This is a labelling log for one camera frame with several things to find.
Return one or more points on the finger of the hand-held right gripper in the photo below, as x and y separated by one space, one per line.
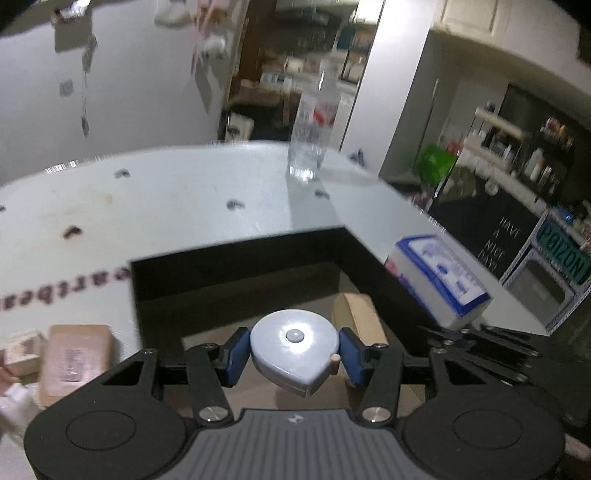
480 355

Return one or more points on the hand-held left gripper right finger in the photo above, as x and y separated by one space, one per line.
352 357

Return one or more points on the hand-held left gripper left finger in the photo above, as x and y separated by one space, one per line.
238 357

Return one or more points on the grey tape measure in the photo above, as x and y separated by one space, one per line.
295 350

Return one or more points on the black box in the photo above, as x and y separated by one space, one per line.
258 272

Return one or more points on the blue and white packet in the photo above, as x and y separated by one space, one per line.
438 277

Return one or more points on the black printed floor mat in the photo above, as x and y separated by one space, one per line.
491 230

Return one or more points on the green licence plate sign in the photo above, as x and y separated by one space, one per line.
563 251

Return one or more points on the pink flat block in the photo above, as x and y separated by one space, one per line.
76 362

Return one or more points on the green bag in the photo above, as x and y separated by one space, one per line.
436 164

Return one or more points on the small pale wooden block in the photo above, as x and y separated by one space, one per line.
24 353

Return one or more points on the white shelf with bottles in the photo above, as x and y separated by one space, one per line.
496 138

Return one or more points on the clear plastic water bottle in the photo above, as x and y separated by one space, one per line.
314 124

